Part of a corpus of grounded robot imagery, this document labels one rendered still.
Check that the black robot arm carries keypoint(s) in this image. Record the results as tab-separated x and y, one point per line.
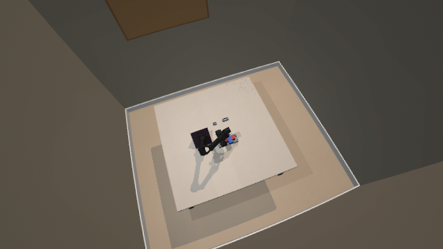
221	136

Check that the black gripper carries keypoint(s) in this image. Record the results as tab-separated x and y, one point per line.
223	143

